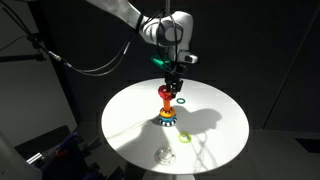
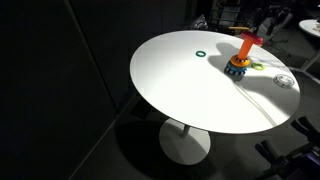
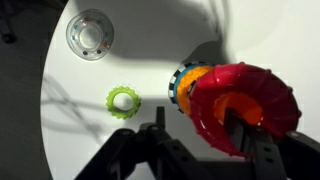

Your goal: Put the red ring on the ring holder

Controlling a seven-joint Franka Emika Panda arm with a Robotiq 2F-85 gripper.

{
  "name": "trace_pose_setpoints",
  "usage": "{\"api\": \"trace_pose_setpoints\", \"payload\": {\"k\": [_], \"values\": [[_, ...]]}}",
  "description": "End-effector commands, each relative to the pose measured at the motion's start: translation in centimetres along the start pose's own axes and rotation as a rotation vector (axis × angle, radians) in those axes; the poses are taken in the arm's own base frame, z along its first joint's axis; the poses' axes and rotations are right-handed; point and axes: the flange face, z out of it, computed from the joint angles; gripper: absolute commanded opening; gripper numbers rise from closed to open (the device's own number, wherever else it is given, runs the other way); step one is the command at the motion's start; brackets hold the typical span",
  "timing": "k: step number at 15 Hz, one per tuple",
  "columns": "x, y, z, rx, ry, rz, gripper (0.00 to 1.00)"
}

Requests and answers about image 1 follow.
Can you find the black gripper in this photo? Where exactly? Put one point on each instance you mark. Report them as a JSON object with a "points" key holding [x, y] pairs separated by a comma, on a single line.
{"points": [[176, 71]]}

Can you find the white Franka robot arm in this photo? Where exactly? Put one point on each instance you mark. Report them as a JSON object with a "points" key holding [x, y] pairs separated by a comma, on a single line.
{"points": [[116, 8]]}

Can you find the grey vertical pole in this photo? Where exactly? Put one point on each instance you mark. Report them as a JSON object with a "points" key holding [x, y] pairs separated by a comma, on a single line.
{"points": [[168, 5]]}

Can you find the purple clamp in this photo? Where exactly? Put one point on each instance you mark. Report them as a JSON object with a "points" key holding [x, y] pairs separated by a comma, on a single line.
{"points": [[71, 137]]}

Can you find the orange clamp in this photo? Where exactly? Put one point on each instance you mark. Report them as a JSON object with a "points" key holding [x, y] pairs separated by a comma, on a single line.
{"points": [[60, 153]]}

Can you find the black boom stand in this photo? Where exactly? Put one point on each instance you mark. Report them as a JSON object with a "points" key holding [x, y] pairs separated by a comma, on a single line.
{"points": [[20, 58]]}

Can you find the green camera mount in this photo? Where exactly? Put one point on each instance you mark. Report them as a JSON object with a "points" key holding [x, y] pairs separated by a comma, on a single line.
{"points": [[160, 61]]}

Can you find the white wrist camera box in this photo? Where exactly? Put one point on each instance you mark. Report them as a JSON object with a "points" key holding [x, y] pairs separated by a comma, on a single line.
{"points": [[189, 59]]}

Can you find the white table pedestal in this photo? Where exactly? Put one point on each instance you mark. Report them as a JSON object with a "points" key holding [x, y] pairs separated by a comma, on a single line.
{"points": [[168, 176]]}

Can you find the white cylindrical post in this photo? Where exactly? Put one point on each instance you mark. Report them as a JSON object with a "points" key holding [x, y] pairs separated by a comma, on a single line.
{"points": [[13, 161]]}

